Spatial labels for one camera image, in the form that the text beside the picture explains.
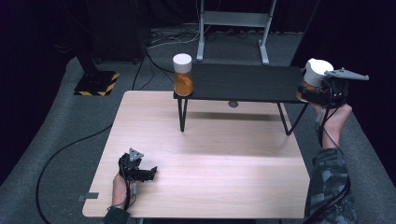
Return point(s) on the person's left hand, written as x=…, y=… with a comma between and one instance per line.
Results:
x=120, y=191

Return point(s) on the orange spice jar round lid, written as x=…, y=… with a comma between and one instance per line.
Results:
x=183, y=77

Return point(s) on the orange spice jar spouted lid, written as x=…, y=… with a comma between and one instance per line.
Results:
x=316, y=73

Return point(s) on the grey metal stand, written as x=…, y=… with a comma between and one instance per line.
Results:
x=233, y=18

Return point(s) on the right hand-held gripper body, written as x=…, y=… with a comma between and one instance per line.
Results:
x=334, y=90

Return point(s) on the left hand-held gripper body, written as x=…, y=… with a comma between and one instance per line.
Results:
x=134, y=161

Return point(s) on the small grey round disc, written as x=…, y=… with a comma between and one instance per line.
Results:
x=233, y=104

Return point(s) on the grey table edge bracket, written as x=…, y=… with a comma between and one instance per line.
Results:
x=88, y=196

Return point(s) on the black stand with striped base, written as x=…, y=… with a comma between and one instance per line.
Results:
x=96, y=82

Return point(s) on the person's right hand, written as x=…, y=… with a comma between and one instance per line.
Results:
x=334, y=124

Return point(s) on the black slanted pole with foot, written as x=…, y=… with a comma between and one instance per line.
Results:
x=306, y=43

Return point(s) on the black shelf with metal legs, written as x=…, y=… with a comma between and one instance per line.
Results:
x=246, y=82

